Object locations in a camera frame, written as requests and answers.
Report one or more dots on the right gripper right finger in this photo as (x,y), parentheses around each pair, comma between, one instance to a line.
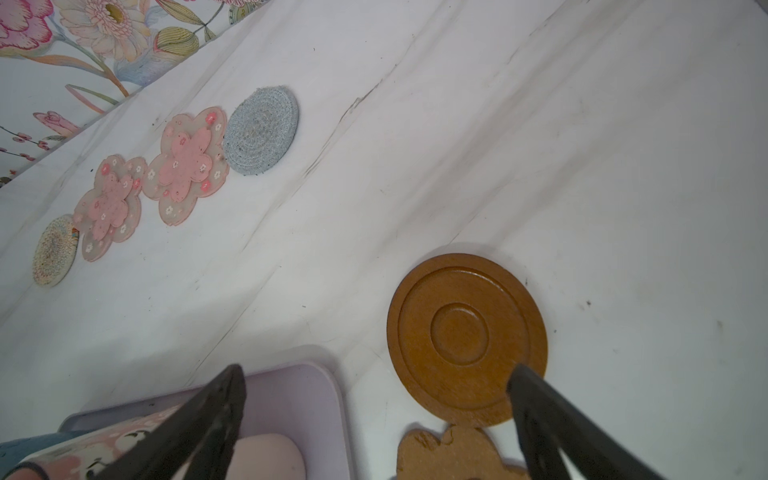
(550,428)

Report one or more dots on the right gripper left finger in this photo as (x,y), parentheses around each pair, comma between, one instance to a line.
(200,435)

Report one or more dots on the brown paw cork coaster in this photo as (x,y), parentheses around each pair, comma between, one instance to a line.
(461,453)

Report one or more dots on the brown round wooden coaster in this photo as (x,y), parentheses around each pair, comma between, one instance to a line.
(457,326)

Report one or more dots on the multicolour embroidered round coaster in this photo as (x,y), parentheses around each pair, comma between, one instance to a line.
(55,252)

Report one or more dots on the pink flower coaster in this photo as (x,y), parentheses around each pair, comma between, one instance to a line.
(111,211)
(191,164)

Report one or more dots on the grey blue woven coaster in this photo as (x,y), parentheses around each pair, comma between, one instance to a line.
(261,130)

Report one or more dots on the lavender serving tray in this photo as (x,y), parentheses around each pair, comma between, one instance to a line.
(300,400)

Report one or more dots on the pink tall mug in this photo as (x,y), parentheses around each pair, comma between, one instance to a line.
(86,456)

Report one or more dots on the blue mug white inside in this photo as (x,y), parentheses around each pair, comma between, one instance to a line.
(14,451)

